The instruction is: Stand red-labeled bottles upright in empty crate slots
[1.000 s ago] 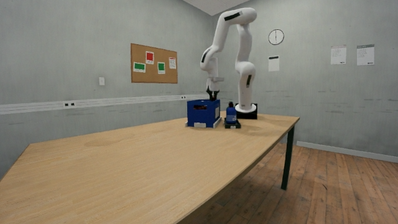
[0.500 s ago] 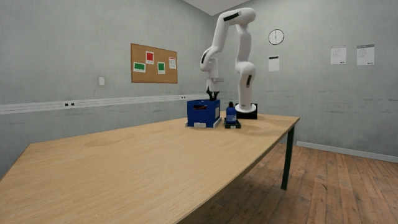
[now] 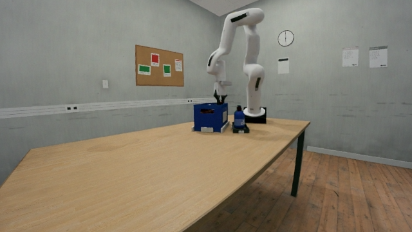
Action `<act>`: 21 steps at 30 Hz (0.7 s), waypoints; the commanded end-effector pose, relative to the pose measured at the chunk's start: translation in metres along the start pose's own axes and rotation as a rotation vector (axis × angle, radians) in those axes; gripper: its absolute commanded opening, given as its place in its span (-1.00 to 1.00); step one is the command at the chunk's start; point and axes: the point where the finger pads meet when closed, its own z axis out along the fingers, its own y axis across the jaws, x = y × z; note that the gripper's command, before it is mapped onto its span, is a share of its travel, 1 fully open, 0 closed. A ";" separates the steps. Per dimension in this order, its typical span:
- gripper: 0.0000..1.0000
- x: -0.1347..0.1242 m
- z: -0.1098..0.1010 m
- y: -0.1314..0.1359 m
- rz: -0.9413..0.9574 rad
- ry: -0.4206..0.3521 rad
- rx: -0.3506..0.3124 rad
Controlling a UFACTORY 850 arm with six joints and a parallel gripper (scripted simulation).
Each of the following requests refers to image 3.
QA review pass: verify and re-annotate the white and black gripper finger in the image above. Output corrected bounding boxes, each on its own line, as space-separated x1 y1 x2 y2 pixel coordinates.
213 91 220 105
221 94 227 104

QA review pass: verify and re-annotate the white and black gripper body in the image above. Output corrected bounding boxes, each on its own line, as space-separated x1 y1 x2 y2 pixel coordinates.
214 82 227 95

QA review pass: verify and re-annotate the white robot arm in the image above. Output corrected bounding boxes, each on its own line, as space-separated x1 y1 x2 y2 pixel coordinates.
207 8 265 117

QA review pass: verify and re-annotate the blue bottle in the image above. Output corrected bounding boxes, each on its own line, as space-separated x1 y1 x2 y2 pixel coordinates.
234 106 245 129

